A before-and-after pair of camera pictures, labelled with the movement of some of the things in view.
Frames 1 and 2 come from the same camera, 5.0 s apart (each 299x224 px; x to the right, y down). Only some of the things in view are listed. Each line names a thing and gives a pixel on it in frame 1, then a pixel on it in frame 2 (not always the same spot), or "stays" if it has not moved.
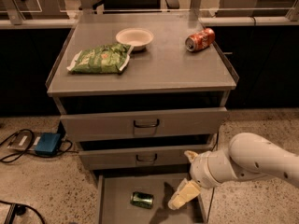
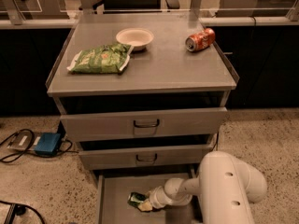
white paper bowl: (137, 37) stays
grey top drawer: (189, 122) stays
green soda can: (142, 200) stays
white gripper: (198, 171) → (154, 198)
